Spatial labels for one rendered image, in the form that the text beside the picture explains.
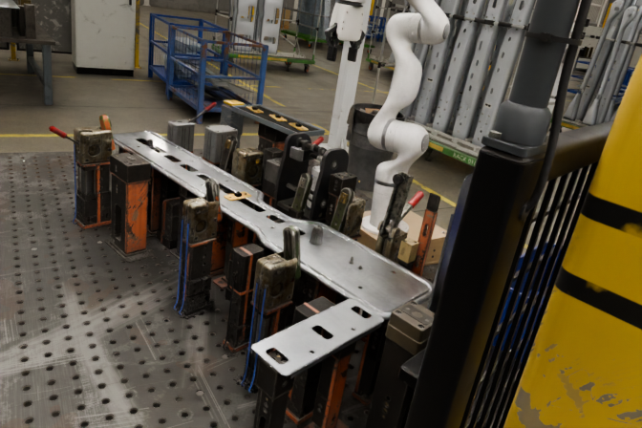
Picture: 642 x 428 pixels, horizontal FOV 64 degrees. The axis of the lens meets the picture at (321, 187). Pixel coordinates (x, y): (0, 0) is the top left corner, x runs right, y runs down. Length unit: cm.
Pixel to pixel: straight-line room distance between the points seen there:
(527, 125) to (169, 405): 112
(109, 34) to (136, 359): 716
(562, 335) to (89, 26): 803
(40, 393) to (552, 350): 114
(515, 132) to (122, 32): 812
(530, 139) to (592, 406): 25
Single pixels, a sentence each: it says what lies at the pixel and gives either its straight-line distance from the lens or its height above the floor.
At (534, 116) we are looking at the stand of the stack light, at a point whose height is 157.
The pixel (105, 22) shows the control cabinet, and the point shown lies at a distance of 830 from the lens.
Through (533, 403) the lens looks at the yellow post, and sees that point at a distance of 52.
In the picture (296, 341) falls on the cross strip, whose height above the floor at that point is 100.
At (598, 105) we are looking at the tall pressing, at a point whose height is 63.
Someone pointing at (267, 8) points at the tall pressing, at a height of 117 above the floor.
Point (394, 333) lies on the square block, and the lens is 107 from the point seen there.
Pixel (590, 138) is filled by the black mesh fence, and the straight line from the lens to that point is 45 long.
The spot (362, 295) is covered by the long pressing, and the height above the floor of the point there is 100.
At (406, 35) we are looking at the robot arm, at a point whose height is 152.
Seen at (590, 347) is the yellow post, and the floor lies 139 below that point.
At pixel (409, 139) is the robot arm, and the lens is 186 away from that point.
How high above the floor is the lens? 162
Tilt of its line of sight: 21 degrees down
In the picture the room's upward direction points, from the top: 9 degrees clockwise
